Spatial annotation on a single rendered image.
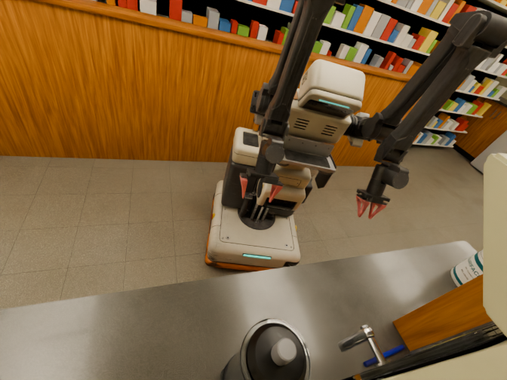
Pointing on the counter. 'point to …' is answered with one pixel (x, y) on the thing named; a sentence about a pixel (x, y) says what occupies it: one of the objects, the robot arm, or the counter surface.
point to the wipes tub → (468, 269)
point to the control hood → (495, 240)
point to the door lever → (363, 342)
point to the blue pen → (385, 355)
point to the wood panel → (444, 316)
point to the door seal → (447, 357)
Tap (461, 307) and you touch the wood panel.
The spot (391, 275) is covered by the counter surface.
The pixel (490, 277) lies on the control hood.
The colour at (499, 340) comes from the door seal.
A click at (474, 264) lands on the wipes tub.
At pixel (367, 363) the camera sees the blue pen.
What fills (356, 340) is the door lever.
